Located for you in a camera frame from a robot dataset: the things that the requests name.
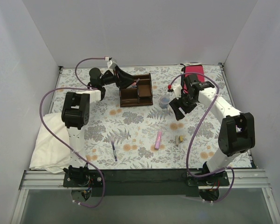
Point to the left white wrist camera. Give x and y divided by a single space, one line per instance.
112 64

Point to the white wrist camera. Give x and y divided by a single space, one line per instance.
112 64
176 89

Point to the red cloth black trim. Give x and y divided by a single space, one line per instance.
193 72

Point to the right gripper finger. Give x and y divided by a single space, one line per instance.
174 104
187 107

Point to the pink highlighter marker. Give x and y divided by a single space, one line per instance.
158 140

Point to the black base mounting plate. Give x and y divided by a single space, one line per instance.
140 182

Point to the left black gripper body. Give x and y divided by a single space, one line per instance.
119 78

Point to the aluminium frame rail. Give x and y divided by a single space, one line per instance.
244 178

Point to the brown wooden desk organizer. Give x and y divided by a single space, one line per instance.
141 95

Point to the purple pen clear cap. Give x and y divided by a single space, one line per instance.
113 149

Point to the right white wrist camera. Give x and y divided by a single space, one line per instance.
176 89

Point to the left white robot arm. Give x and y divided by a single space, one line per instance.
76 108

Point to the clear jar of paperclips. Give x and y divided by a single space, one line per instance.
164 101

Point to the floral patterned table mat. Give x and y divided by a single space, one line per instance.
134 129

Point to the metal staple strip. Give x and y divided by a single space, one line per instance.
177 139

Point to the white folded cloth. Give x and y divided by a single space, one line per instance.
49 153

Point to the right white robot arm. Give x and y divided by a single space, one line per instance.
237 130

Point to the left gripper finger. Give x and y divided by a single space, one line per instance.
125 81
122 75

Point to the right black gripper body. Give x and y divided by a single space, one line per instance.
180 102

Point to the pink capped white pen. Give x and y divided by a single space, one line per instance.
133 85

